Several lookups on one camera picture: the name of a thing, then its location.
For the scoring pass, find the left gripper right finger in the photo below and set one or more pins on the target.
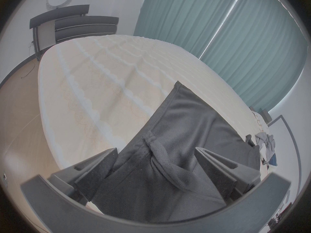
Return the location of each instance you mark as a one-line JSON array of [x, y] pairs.
[[218, 173]]

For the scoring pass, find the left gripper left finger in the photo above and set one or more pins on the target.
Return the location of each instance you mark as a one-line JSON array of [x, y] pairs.
[[92, 176]]

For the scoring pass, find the black T-shirt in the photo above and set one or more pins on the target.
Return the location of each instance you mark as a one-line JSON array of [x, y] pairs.
[[184, 130]]

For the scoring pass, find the white garment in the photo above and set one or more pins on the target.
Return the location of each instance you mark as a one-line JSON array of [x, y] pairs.
[[263, 152]]

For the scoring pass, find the dark blue garment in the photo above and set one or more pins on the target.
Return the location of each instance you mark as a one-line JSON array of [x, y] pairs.
[[273, 160]]

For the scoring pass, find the grey garment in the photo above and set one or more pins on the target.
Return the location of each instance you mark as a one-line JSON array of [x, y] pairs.
[[269, 144]]

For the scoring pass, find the white printed pillow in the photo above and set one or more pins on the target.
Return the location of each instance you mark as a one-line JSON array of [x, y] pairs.
[[261, 122]]

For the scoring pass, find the grey bedside table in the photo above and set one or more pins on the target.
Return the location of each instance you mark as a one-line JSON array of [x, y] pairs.
[[266, 114]]

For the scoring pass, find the bed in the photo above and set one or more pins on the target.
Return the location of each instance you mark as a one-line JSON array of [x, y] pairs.
[[109, 86]]

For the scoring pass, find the blue-green curtain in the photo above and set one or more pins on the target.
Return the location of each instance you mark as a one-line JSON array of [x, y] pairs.
[[184, 16], [255, 52]]

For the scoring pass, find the black chest of drawers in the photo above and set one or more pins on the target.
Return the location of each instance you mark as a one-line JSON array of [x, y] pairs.
[[85, 28]]

